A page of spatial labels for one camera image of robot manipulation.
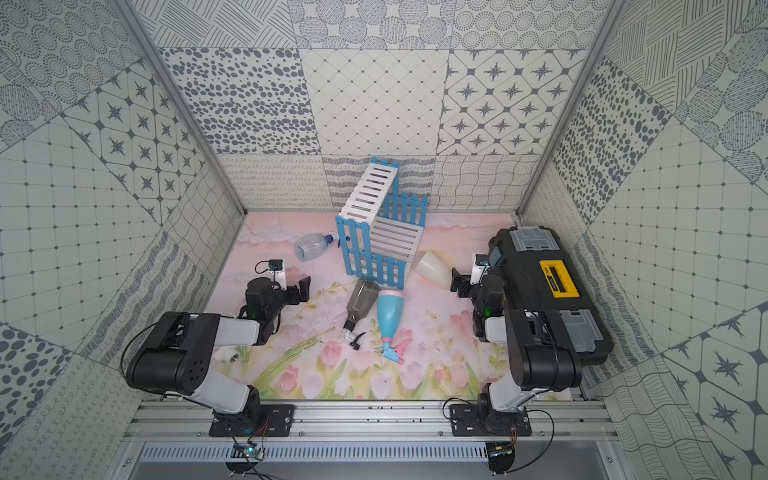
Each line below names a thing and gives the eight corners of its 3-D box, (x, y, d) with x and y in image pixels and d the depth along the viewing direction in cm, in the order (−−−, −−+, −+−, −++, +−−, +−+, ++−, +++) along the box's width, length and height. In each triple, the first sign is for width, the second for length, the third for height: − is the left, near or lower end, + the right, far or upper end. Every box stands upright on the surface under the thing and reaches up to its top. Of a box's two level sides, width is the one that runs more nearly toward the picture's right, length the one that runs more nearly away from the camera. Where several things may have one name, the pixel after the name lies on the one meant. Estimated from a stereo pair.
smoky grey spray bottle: (335, 343, 88) (332, 336, 84) (361, 285, 101) (359, 276, 97) (358, 351, 87) (356, 344, 82) (381, 290, 100) (380, 281, 95)
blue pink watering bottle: (376, 363, 84) (374, 355, 79) (378, 299, 97) (377, 289, 92) (405, 363, 84) (405, 355, 79) (403, 299, 97) (404, 289, 92)
